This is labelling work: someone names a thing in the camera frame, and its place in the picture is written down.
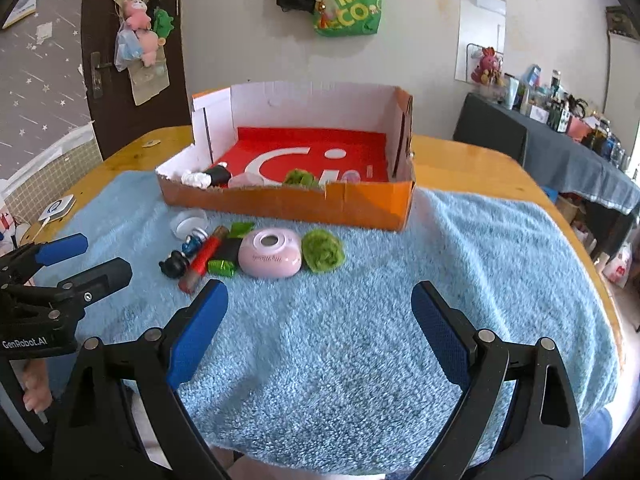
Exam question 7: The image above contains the blue figurine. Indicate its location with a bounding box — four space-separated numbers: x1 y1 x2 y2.
181 227 211 256

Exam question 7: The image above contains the pink plush with hat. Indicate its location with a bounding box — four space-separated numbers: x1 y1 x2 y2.
122 0 152 31

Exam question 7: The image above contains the beige hanging organizer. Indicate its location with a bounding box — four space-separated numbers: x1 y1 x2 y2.
112 0 171 107

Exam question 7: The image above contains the red printed sheet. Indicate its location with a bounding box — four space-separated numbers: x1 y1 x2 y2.
210 126 390 188

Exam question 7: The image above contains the black packet with green ends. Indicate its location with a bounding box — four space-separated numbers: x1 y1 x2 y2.
207 221 256 278

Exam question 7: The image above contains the black mouse figurine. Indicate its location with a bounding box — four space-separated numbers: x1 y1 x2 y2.
158 250 192 279

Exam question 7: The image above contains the side table with dark cloth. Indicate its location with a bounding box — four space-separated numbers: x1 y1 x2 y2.
452 91 640 261

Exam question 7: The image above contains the pink rabbit plush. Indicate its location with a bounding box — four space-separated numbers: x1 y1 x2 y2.
470 46 506 86

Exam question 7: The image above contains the red thread-wrapped stick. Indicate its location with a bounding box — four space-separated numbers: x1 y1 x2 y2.
178 225 231 295

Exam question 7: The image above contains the green chenille knot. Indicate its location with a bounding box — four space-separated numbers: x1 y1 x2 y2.
282 167 321 190

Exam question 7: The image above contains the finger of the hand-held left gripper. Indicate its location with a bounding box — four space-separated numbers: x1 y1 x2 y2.
0 232 90 286
57 258 133 311

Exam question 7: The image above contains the blue fleece blanket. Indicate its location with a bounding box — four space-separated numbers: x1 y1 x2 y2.
35 170 621 476

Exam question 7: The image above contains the clear plastic bag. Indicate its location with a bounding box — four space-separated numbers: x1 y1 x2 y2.
114 27 143 73

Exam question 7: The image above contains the dark brown door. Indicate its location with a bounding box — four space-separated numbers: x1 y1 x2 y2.
80 0 193 161

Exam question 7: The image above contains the door handle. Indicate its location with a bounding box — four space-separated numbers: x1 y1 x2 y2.
90 51 113 100

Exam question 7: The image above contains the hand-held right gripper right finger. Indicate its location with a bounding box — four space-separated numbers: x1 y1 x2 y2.
411 281 586 480

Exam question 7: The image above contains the white plastic shopping bag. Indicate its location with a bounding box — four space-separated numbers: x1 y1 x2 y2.
602 242 633 288

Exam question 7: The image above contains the orange cardboard box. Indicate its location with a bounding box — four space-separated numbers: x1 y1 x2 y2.
155 81 417 232

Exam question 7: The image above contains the cluster of bottles and boxes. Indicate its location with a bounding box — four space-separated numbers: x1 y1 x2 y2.
495 65 640 181

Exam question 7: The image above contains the pink oval case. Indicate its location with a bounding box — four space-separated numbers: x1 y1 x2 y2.
237 228 304 279

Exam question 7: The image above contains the white and black plush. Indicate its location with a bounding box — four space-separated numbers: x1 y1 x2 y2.
181 165 233 191

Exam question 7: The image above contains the round clear plastic container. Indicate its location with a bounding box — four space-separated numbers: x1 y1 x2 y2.
170 208 208 238

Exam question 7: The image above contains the person's left hand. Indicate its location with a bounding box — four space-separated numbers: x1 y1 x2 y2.
22 360 53 415

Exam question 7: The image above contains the pale pink plush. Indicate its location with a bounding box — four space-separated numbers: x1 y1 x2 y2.
135 29 166 68

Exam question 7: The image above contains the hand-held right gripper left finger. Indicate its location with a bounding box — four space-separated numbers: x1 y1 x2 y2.
52 279 230 480

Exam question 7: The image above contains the green chenille coil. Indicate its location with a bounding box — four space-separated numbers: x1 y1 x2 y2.
301 229 346 275

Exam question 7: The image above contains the wall mirror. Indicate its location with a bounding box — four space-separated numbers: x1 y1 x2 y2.
454 0 507 96

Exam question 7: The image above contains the green plush toy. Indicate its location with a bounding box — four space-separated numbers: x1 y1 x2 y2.
151 7 176 40

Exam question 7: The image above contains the white flat device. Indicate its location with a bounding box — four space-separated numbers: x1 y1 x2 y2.
37 195 77 222

